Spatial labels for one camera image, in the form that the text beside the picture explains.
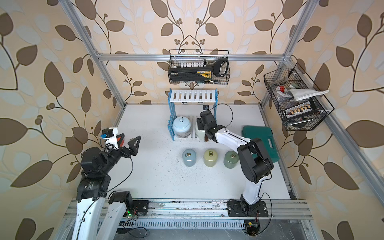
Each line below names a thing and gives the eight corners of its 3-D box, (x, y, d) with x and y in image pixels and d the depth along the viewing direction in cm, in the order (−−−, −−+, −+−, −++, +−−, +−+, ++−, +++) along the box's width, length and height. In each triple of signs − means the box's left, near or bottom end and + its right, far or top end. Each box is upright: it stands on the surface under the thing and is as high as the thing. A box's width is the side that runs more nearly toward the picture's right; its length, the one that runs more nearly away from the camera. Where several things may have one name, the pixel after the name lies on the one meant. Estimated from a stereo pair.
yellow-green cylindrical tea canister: (203, 167, 90) (204, 161, 83) (203, 156, 95) (204, 149, 88) (216, 167, 90) (217, 160, 83) (215, 156, 95) (216, 149, 88)
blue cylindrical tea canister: (187, 168, 89) (186, 162, 82) (181, 159, 93) (180, 152, 86) (198, 162, 92) (198, 156, 85) (191, 153, 96) (191, 146, 89)
